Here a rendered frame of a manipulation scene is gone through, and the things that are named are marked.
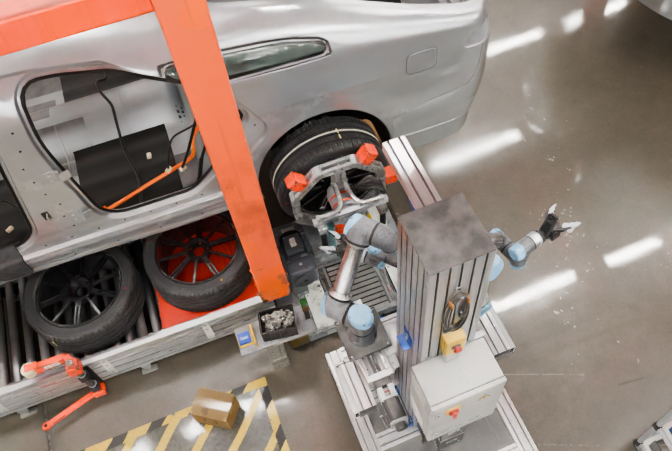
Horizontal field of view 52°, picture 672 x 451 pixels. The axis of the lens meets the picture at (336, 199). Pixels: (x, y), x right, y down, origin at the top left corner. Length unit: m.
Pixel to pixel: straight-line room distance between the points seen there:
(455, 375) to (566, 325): 1.65
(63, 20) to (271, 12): 1.28
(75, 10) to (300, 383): 2.74
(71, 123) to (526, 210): 2.99
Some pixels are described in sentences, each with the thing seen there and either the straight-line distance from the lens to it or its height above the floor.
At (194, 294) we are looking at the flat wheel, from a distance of 4.07.
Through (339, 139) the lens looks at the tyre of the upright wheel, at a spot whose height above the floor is 1.17.
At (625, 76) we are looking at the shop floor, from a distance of 5.80.
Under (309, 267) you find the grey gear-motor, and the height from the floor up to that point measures 0.40.
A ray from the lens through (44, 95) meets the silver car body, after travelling 4.93.
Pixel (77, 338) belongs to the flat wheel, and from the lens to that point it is 4.20.
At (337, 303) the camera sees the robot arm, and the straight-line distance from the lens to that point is 3.30.
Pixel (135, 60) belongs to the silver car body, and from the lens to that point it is 3.24.
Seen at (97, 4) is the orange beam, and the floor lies 2.70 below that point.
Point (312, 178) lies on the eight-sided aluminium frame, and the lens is 3.62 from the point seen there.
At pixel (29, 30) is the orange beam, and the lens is 2.29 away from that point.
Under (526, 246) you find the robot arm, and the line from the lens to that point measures 3.26.
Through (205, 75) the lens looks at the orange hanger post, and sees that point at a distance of 2.46.
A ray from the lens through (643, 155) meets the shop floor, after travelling 5.34.
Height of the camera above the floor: 4.05
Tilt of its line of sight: 57 degrees down
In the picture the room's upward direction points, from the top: 7 degrees counter-clockwise
